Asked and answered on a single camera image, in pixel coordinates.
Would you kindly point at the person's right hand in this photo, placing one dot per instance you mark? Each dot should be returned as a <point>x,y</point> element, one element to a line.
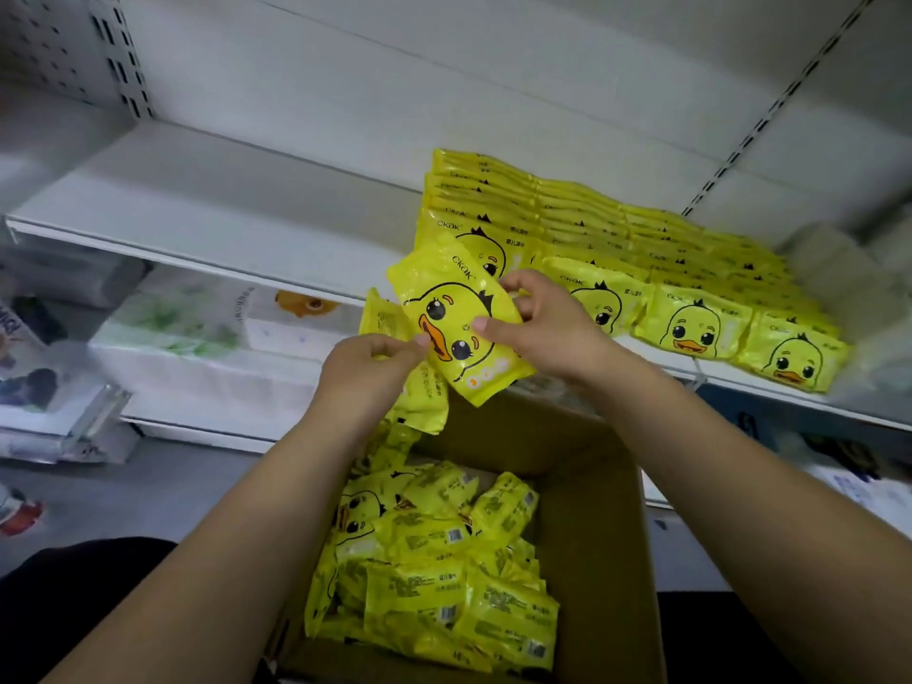
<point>549,335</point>

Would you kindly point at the person's left hand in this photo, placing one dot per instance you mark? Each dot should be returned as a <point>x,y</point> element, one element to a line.
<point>356,385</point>

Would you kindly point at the brown cardboard box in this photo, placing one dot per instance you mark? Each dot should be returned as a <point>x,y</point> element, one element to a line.
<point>613,563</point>

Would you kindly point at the white metal shelf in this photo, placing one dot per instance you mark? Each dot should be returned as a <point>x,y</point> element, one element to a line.
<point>214,192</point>

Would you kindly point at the person's left forearm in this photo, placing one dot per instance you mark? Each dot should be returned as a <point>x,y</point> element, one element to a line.
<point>200,577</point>

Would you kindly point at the person's right forearm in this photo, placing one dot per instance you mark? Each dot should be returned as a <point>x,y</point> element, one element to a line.
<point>770,520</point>

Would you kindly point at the white duck tissue pack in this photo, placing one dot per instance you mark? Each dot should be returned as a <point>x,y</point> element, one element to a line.
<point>299,328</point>

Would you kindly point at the person's black trousers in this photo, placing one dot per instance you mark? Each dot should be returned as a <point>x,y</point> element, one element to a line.
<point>71,605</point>

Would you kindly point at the white pegboard shelf unit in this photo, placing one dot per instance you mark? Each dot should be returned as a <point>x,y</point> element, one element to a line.
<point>71,43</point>

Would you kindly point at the green white tissue pack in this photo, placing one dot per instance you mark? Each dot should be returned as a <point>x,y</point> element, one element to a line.
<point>171,313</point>

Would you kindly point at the MIQI boxes with fruit print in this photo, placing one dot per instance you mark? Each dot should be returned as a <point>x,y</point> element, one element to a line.
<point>50,377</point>

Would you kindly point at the blue white roll pack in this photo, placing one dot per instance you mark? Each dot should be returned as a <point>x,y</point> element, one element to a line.
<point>862,491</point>

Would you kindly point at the pack of red-capped bottles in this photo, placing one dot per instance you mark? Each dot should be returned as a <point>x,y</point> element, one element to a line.
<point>17,513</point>

